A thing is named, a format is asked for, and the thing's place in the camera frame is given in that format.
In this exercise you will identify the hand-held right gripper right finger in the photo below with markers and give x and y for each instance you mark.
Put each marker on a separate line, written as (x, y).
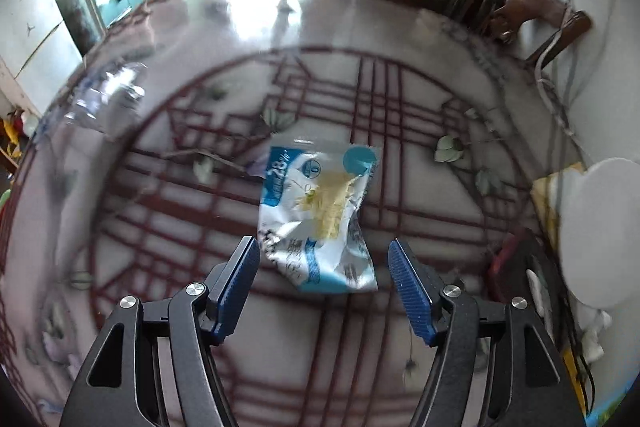
(412, 292)

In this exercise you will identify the white round board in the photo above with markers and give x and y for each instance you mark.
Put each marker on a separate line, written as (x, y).
(600, 232)

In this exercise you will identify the clear plastic bag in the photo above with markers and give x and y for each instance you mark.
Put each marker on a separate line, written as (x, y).
(105, 94)

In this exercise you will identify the yellow cardboard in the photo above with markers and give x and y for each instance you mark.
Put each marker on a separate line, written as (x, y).
(547, 202)

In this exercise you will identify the white plastic bag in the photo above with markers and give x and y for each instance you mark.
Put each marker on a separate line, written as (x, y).
(595, 332)

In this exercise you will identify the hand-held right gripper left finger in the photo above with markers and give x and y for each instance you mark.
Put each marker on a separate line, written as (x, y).
(235, 292)

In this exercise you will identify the wooden chair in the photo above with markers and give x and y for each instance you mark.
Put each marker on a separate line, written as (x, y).
(530, 2)

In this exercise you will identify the white blue snack wrapper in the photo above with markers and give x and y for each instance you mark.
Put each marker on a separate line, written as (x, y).
(320, 217)

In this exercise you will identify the white refrigerator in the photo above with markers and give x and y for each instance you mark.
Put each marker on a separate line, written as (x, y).
(35, 17)

